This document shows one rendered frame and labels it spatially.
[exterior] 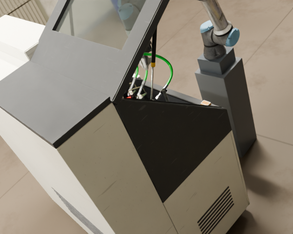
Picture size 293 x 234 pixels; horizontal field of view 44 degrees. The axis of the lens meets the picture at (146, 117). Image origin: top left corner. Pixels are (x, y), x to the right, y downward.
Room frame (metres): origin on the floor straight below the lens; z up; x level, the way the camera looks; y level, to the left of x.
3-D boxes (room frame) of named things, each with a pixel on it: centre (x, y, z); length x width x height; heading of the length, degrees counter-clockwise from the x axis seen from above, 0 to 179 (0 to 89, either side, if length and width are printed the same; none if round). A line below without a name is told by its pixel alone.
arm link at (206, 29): (2.07, -0.60, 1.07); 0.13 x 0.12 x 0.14; 26
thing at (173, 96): (1.75, -0.22, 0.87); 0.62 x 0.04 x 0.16; 29
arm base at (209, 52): (2.07, -0.60, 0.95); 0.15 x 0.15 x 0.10
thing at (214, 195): (1.62, 0.01, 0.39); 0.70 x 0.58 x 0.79; 29
